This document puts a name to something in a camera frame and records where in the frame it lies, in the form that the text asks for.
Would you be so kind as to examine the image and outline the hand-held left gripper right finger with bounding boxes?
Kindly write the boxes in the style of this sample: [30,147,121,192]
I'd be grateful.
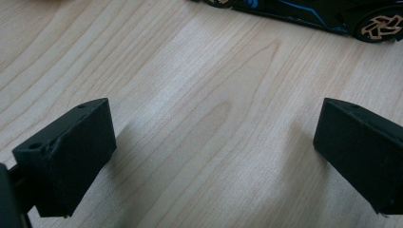
[313,97,403,217]

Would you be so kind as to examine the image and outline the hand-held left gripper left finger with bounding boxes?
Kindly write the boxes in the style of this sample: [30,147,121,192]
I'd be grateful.
[12,98,117,219]

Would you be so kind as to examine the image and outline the black toy car blue stripes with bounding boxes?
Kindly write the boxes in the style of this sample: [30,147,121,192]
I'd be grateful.
[189,0,403,44]

